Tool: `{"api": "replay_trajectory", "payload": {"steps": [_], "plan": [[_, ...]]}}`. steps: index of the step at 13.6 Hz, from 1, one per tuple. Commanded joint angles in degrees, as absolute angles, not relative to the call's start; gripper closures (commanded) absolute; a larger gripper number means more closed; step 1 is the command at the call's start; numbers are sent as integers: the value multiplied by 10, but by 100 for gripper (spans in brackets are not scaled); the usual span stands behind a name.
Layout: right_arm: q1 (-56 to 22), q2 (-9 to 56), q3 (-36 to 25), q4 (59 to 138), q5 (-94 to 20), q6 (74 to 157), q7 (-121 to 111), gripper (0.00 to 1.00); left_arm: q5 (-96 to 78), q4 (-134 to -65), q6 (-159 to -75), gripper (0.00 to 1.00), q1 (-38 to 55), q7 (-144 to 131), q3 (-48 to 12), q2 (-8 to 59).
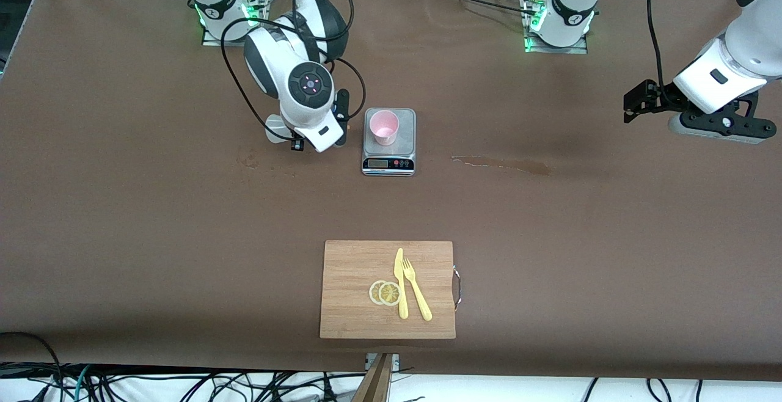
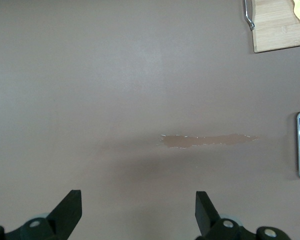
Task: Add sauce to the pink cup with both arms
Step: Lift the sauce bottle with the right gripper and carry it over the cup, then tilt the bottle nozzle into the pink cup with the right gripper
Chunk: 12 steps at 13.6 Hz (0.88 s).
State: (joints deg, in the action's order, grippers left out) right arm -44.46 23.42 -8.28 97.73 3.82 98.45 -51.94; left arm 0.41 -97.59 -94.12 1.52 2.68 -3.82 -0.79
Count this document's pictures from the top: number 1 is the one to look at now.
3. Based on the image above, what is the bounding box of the translucent squeeze bottle orange cap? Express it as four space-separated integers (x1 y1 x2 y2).
265 114 296 144

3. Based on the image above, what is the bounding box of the pink plastic cup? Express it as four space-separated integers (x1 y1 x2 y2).
369 110 400 147

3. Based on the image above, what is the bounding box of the silver digital kitchen scale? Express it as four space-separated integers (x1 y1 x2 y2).
362 108 417 177

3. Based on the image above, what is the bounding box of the wooden cutting board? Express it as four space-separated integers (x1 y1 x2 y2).
320 240 457 340

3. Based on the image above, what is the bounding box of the yellow plastic knife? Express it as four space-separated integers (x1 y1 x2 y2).
394 247 409 320

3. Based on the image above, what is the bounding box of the yellow plastic fork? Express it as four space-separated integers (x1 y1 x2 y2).
402 258 433 322

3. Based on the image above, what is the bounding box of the wooden beam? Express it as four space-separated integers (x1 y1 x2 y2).
351 353 395 402

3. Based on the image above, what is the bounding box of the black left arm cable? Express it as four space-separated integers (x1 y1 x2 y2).
645 0 670 94

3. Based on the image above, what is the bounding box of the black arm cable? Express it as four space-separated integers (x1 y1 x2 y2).
645 0 670 94
220 0 367 144

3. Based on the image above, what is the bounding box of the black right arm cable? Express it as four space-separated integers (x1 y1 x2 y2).
220 0 367 144

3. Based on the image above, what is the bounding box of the small metal bracket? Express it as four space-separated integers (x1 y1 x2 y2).
365 353 401 371

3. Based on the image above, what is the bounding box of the green floor cable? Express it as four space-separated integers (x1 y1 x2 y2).
73 364 92 401

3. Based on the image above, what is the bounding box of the black looped floor cable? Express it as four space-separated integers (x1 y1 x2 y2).
0 331 63 402

